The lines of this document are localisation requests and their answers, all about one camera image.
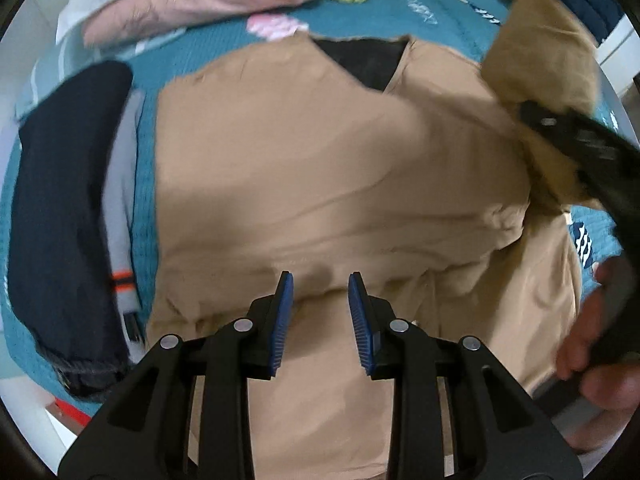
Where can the pink garment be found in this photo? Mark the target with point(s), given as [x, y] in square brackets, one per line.
[215, 0]

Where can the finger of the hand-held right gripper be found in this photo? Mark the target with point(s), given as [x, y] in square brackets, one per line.
[547, 122]

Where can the red object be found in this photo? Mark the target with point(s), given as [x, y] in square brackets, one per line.
[70, 407]

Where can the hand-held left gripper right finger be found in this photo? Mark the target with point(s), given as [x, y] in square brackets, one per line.
[361, 332]

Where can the tan jacket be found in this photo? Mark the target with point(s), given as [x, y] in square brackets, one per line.
[325, 185]

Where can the grey garment with orange stripes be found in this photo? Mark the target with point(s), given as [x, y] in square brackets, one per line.
[122, 200]

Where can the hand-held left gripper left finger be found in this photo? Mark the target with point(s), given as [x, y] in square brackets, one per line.
[280, 332]

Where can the navy folded garment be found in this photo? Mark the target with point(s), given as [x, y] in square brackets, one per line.
[55, 200]

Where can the person's right hand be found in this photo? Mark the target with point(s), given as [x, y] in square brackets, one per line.
[580, 340]

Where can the teal quilted blanket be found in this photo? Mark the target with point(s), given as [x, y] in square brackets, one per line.
[390, 15]

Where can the white cloth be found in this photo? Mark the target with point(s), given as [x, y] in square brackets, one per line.
[85, 0]

